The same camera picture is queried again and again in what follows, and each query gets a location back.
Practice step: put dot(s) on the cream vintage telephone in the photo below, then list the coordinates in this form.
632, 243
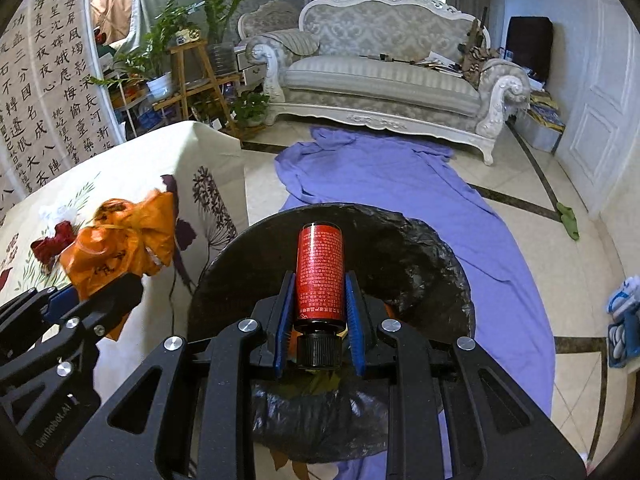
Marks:
187, 36

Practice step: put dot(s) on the potted plant white pot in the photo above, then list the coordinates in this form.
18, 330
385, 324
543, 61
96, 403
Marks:
160, 87

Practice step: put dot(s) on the green cloth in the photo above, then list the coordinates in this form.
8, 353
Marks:
569, 222

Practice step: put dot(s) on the grey storage box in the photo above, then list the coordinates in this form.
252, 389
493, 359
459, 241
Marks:
542, 132

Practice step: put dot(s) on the wooden plant stand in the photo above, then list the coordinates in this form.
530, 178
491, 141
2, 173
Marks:
187, 75

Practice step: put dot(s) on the white panelled door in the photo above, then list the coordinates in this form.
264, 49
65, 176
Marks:
600, 135

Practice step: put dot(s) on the ornate white armchair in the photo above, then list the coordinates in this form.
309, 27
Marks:
272, 17

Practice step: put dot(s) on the purple cloth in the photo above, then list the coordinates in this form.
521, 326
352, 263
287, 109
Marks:
400, 175

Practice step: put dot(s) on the beige curtain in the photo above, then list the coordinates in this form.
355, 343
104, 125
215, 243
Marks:
470, 5

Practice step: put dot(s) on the blue and white bag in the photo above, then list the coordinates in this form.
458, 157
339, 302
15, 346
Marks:
625, 320

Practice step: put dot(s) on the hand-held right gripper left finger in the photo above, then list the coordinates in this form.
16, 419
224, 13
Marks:
282, 320

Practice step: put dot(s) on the white crumpled tissue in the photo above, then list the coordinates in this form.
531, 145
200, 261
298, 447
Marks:
60, 212

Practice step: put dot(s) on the white small drawer cabinet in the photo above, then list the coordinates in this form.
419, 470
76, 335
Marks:
252, 70

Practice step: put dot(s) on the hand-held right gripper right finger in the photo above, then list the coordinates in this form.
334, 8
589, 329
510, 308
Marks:
356, 320

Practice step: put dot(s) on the black rectangular case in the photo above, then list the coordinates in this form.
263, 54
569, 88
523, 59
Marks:
530, 50

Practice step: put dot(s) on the tiger striped plush toy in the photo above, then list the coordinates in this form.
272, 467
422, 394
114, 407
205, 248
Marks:
477, 62

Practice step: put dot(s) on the scattered papers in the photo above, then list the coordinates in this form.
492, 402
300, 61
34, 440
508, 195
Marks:
440, 62

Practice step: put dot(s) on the ornate white sofa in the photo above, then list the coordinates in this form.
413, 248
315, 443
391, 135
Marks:
380, 80

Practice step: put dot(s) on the black bag lined bin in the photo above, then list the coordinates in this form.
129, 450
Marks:
425, 270

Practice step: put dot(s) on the orange plastic bag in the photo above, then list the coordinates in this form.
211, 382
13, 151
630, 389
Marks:
110, 250

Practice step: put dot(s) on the orange quilted curtain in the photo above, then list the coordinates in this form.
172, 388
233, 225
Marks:
112, 0

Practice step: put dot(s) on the white metal shelf rack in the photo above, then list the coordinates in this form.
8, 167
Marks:
127, 110

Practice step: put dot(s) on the small green leafy plant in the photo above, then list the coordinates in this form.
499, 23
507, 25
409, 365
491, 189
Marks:
247, 107

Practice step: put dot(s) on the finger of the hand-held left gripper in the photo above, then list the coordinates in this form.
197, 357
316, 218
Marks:
60, 300
117, 295

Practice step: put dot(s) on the brown bottle red label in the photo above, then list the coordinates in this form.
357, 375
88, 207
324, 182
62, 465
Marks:
320, 270

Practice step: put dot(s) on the calligraphy folding screen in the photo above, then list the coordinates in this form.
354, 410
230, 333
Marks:
50, 85

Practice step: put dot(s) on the tall plant glass pot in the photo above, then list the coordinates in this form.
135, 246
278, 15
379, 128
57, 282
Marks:
220, 57

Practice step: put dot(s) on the dark red ribbon bundle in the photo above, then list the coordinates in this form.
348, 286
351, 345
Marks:
52, 245

